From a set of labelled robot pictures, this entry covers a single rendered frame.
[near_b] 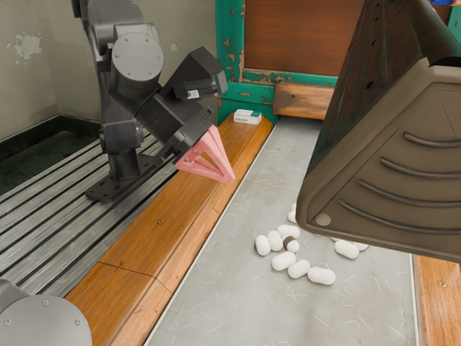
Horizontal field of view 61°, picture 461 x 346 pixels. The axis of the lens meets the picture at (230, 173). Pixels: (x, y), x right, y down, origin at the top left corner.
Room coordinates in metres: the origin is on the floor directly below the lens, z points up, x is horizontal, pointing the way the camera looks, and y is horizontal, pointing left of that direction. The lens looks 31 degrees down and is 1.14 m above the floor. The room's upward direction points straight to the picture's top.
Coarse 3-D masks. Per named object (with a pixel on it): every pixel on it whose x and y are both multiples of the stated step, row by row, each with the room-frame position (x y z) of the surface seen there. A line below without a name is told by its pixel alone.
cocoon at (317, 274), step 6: (312, 270) 0.38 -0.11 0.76; (318, 270) 0.38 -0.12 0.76; (324, 270) 0.38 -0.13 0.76; (330, 270) 0.38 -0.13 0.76; (312, 276) 0.38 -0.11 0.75; (318, 276) 0.38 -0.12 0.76; (324, 276) 0.38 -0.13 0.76; (330, 276) 0.37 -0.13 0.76; (318, 282) 0.38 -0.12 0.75; (324, 282) 0.37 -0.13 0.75; (330, 282) 0.37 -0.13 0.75
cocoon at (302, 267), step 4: (300, 260) 0.40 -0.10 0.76; (304, 260) 0.40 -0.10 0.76; (292, 264) 0.40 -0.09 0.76; (296, 264) 0.40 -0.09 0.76; (300, 264) 0.40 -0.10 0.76; (304, 264) 0.40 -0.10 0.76; (308, 264) 0.40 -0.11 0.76; (288, 268) 0.39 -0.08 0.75; (292, 268) 0.39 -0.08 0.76; (296, 268) 0.39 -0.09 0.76; (300, 268) 0.39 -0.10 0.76; (304, 268) 0.39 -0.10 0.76; (308, 268) 0.39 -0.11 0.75; (288, 272) 0.39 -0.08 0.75; (292, 272) 0.39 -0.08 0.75; (296, 272) 0.38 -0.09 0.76; (300, 272) 0.39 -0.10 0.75; (304, 272) 0.39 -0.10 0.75; (292, 276) 0.38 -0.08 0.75; (296, 276) 0.38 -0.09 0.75; (300, 276) 0.39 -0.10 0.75
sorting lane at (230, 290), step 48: (288, 144) 0.80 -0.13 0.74; (240, 192) 0.60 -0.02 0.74; (288, 192) 0.60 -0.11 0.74; (240, 240) 0.47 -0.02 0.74; (192, 288) 0.37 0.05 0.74; (240, 288) 0.37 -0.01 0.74; (288, 288) 0.37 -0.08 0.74; (336, 288) 0.37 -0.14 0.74; (384, 288) 0.37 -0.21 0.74; (192, 336) 0.30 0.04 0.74; (240, 336) 0.30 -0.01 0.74; (288, 336) 0.30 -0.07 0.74; (336, 336) 0.30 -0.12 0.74; (384, 336) 0.30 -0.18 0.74
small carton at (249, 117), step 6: (234, 114) 0.88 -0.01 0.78; (240, 114) 0.88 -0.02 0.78; (246, 114) 0.88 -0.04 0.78; (252, 114) 0.88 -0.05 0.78; (258, 114) 0.88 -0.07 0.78; (234, 120) 0.88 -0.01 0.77; (240, 120) 0.87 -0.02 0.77; (246, 120) 0.87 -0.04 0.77; (252, 120) 0.86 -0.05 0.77; (258, 120) 0.86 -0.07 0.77
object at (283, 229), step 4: (284, 224) 0.48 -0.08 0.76; (280, 228) 0.48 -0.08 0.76; (284, 228) 0.47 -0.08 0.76; (288, 228) 0.47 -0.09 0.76; (292, 228) 0.47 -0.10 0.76; (296, 228) 0.47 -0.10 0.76; (280, 232) 0.47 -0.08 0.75; (284, 232) 0.47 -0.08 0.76; (288, 232) 0.47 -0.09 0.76; (292, 232) 0.47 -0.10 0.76; (296, 232) 0.47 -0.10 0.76; (296, 236) 0.47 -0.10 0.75
